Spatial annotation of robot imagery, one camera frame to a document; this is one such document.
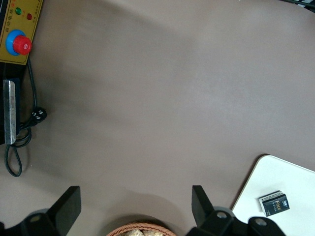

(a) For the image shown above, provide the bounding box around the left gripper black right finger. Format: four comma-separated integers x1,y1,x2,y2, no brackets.
186,185,249,236

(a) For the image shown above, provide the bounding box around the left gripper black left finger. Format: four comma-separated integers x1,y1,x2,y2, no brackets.
7,186,82,236

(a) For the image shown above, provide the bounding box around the cream plastic tray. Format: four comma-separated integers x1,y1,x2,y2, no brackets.
230,153,315,236

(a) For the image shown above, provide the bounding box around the beige snack pack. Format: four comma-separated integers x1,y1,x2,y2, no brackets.
142,229,164,236
123,228,143,236

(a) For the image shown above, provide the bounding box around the round wicker basket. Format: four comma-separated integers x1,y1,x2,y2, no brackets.
106,222,176,236

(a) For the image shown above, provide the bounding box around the black tissue pack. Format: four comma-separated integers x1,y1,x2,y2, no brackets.
258,190,290,217

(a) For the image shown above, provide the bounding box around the yellow control box red button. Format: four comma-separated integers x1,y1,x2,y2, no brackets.
0,0,44,66

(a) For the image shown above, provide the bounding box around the black power cable with plug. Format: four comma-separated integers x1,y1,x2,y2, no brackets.
4,58,48,177

